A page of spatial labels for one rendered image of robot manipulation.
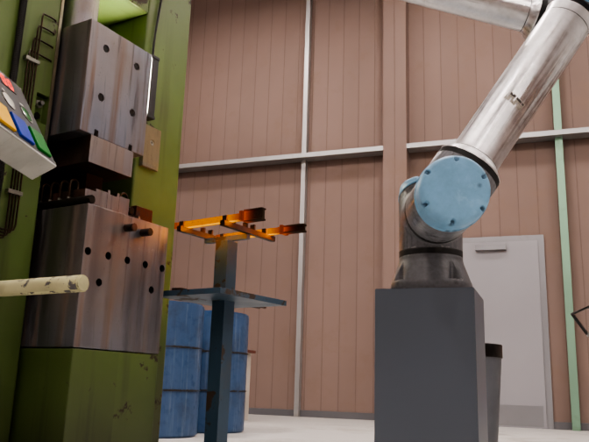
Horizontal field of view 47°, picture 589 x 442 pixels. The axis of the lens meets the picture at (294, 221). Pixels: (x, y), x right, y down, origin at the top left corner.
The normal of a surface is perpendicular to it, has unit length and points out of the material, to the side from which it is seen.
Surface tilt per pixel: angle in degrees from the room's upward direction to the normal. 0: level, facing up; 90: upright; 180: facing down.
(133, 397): 90
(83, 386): 90
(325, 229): 90
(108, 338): 90
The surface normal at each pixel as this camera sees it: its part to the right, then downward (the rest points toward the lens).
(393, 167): -0.35, -0.23
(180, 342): 0.61, -0.17
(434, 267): -0.11, -0.55
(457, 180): -0.05, -0.16
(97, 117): 0.86, -0.09
